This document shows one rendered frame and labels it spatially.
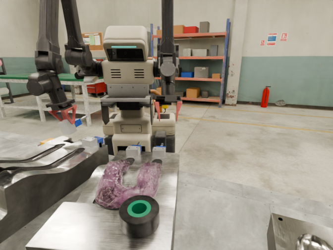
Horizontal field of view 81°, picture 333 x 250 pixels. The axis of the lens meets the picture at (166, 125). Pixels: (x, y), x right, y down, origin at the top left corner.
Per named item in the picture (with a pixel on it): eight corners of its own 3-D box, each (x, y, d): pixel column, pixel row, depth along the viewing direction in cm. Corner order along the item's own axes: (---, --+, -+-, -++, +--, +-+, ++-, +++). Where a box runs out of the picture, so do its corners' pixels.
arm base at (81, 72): (101, 62, 108) (80, 62, 108) (96, 53, 101) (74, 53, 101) (100, 76, 105) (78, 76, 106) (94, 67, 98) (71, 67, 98)
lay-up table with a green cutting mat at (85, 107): (40, 106, 530) (32, 68, 497) (119, 113, 467) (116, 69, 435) (-4, 118, 427) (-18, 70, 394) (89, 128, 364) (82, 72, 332)
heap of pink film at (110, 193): (117, 163, 72) (116, 144, 69) (165, 165, 70) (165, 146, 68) (82, 217, 47) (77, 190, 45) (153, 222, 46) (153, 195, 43)
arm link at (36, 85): (62, 58, 73) (40, 56, 74) (42, 61, 63) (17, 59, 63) (67, 89, 78) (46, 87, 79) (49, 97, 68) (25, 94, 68)
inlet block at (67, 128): (84, 121, 94) (80, 111, 92) (92, 121, 92) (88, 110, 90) (62, 134, 83) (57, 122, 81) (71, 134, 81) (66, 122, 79)
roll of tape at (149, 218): (112, 233, 37) (111, 219, 36) (130, 205, 44) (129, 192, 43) (152, 242, 35) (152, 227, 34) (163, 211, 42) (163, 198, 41)
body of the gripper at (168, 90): (181, 99, 76) (180, 81, 77) (155, 99, 76) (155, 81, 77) (179, 103, 83) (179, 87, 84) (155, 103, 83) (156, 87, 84)
